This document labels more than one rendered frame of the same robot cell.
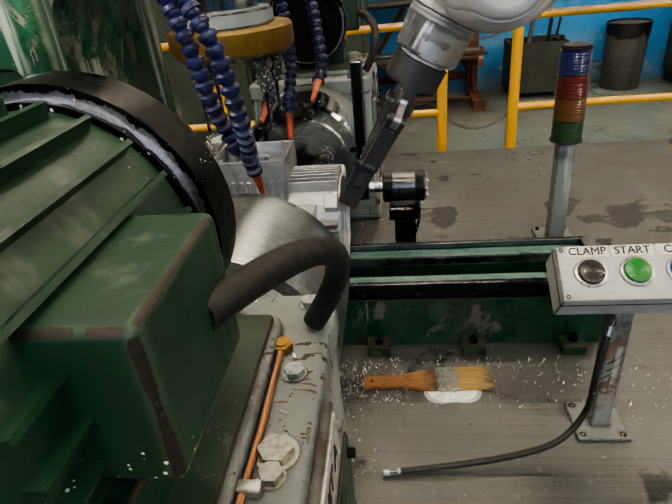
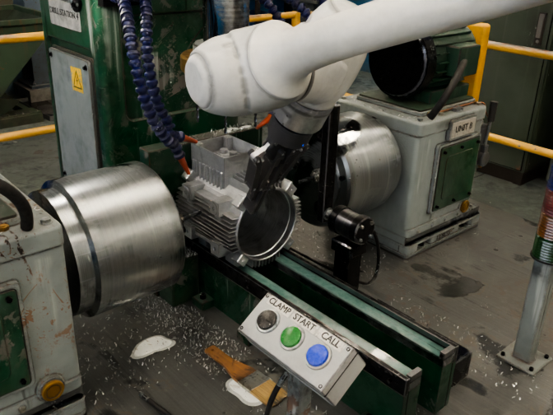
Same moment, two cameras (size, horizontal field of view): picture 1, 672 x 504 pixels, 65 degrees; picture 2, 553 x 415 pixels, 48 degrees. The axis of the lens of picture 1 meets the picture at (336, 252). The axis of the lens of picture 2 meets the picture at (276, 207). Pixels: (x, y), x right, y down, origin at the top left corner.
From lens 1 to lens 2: 0.77 m
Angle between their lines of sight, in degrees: 36
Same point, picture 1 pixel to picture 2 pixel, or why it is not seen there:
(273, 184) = (217, 173)
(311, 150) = (315, 165)
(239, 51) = not seen: hidden behind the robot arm
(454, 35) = (293, 109)
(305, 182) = (237, 181)
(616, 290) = (268, 342)
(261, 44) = not seen: hidden behind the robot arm
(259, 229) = (112, 184)
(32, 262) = not seen: outside the picture
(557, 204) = (525, 322)
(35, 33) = (99, 34)
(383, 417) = (188, 372)
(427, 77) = (281, 132)
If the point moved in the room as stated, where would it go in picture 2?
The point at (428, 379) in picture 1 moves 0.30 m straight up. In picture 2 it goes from (242, 372) to (243, 228)
